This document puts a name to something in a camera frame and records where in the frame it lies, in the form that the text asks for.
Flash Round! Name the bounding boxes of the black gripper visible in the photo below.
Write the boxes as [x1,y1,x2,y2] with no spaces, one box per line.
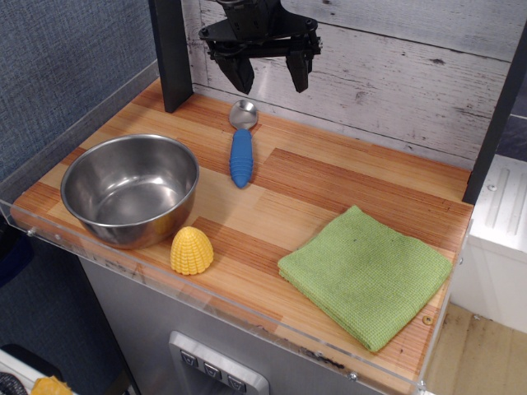
[198,1,321,94]

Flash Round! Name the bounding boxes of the blue handled metal spoon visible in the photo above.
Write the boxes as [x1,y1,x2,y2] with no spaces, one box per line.
[229,100,258,188]

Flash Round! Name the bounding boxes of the green towel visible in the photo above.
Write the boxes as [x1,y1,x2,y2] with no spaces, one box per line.
[277,206,452,352]

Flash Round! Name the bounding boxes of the stainless steel bowl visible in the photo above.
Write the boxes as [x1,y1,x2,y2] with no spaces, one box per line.
[60,134,199,249]

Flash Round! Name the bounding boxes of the yellow toy corn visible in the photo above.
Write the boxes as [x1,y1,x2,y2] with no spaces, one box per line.
[170,226,214,276]

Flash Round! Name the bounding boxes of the white ridged block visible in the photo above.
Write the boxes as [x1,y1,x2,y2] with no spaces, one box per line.
[450,155,526,332]

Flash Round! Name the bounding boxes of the silver control panel with buttons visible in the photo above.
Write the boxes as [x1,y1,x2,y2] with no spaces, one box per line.
[169,331,270,394]

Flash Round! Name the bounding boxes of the yellow object bottom left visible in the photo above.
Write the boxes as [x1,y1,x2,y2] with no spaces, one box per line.
[30,376,73,395]

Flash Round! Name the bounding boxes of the black vertical post left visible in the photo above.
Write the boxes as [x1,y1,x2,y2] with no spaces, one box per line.
[148,0,194,113]

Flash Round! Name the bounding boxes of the black vertical post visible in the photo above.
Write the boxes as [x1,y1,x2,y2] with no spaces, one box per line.
[148,0,194,113]
[462,26,526,205]

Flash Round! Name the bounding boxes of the black vertical post right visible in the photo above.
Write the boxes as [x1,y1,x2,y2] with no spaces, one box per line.
[462,26,526,205]

